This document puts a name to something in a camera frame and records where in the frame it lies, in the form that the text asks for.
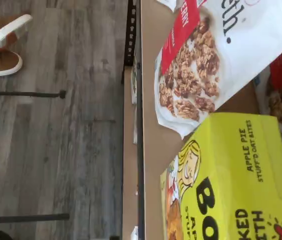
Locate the green Bobo's apple pie box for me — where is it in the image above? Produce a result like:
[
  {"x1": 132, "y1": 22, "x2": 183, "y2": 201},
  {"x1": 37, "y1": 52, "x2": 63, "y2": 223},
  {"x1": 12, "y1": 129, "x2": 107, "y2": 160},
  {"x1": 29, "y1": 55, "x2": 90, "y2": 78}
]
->
[{"x1": 159, "y1": 111, "x2": 282, "y2": 240}]

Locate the green label granola box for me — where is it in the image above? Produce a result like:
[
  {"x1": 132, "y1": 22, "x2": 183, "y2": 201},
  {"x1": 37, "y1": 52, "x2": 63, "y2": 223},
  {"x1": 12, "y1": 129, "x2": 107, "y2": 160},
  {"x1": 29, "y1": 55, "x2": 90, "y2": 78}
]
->
[{"x1": 130, "y1": 49, "x2": 139, "y2": 105}]

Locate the black metal shelf rack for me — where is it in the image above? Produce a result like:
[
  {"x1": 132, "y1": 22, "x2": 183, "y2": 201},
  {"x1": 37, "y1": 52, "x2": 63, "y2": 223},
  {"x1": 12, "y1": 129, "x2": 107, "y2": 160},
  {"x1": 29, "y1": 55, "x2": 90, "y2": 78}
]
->
[{"x1": 122, "y1": 0, "x2": 146, "y2": 240}]

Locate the thin black metal rod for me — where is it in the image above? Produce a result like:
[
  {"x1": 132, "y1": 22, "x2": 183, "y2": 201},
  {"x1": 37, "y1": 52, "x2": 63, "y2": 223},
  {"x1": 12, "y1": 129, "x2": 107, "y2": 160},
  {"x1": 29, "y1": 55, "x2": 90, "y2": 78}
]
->
[{"x1": 0, "y1": 90, "x2": 67, "y2": 99}]

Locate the white brown sneaker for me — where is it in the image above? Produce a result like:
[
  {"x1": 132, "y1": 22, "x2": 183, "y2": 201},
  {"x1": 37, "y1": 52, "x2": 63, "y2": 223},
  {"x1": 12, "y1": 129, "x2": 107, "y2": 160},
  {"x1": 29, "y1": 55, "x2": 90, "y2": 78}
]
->
[{"x1": 0, "y1": 13, "x2": 33, "y2": 77}]

